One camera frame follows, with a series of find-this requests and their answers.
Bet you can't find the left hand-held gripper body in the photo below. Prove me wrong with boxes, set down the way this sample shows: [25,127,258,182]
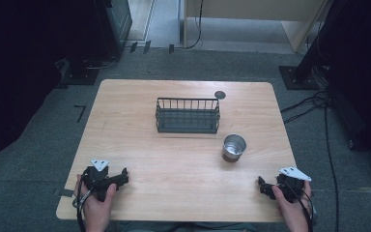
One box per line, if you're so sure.
[82,159,118,203]

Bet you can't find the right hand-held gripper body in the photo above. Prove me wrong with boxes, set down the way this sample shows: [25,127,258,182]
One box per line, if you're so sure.
[274,166,313,204]

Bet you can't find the metal cup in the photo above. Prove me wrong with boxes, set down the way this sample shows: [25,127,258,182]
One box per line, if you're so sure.
[221,133,248,163]

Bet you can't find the black wire basket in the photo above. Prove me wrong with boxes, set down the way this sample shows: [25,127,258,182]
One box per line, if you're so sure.
[155,97,221,134]

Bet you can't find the person's right hand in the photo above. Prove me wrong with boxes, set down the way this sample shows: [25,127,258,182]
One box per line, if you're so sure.
[271,180,313,232]

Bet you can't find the person's left hand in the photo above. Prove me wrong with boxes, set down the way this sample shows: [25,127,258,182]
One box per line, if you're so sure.
[73,173,118,232]

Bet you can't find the grey floor tape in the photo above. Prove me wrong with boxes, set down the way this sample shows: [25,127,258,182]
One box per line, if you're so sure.
[52,188,75,198]

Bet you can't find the black angled floor tape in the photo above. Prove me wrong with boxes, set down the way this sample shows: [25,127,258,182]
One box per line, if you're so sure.
[73,104,87,124]

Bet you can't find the black stand base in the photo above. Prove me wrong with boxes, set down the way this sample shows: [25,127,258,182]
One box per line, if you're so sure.
[278,65,322,91]
[59,57,101,87]

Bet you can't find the dark curtain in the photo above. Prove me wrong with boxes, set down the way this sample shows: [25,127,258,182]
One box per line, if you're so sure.
[318,0,371,165]
[0,0,110,172]

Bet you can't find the black stand pole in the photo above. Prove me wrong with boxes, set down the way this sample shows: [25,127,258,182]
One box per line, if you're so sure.
[294,0,344,82]

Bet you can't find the black cabinet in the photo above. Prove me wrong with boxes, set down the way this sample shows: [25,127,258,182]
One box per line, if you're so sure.
[93,0,133,62]

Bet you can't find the light wooden furniture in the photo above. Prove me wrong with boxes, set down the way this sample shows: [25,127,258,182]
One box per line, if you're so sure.
[183,0,332,54]

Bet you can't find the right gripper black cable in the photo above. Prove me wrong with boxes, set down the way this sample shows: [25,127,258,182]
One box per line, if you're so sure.
[281,182,317,232]

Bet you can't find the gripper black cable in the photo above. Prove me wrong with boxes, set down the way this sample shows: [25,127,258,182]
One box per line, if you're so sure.
[281,182,317,232]
[71,168,95,232]

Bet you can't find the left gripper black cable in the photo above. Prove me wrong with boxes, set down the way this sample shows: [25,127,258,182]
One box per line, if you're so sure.
[71,168,95,232]

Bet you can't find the black floor cables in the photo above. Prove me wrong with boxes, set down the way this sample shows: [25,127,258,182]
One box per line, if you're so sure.
[279,90,342,232]

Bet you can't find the black hanging cable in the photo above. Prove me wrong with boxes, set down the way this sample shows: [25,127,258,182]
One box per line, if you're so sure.
[185,0,205,50]

